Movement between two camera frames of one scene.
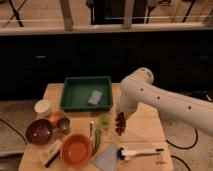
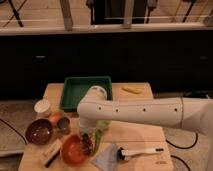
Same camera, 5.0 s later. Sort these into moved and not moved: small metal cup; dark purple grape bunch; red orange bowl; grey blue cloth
Moved: dark purple grape bunch
Not moved: small metal cup; grey blue cloth; red orange bowl
